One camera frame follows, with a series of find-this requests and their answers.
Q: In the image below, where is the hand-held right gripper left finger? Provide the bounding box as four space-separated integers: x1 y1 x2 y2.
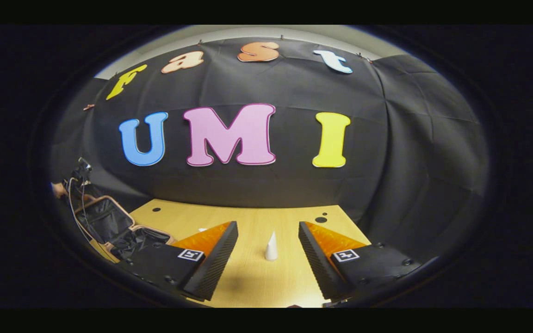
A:
118 221 239 302

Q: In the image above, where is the pink suitcase with black lining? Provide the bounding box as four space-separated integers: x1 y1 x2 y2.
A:
73 195 176 263

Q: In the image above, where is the white cable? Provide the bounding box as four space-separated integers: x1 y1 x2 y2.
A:
67 177 95 243

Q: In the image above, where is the black backdrop cloth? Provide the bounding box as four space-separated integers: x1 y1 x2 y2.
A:
48 37 490 260

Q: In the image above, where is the white cone-shaped tube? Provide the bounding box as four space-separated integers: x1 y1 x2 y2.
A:
265 231 279 261

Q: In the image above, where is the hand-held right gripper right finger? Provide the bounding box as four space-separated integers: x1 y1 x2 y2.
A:
297 221 423 302

